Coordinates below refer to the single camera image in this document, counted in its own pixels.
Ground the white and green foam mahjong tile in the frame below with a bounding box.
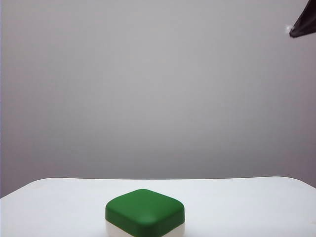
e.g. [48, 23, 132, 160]
[105, 189, 186, 237]

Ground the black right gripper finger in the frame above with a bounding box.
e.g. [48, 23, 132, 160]
[288, 0, 316, 39]

